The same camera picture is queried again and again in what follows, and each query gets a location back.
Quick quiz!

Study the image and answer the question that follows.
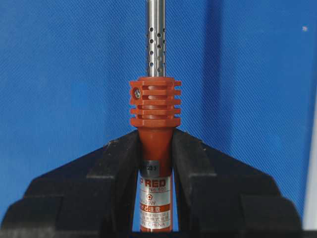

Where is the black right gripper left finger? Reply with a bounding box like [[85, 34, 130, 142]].
[[0, 131, 140, 238]]

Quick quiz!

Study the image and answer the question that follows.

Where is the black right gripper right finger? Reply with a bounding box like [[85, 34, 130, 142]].
[[172, 130, 302, 238]]

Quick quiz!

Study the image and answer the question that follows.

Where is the large white base board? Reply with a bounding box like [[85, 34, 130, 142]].
[[303, 99, 317, 230]]

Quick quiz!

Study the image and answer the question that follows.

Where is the blue table cloth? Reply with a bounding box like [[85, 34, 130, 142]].
[[0, 0, 317, 215]]

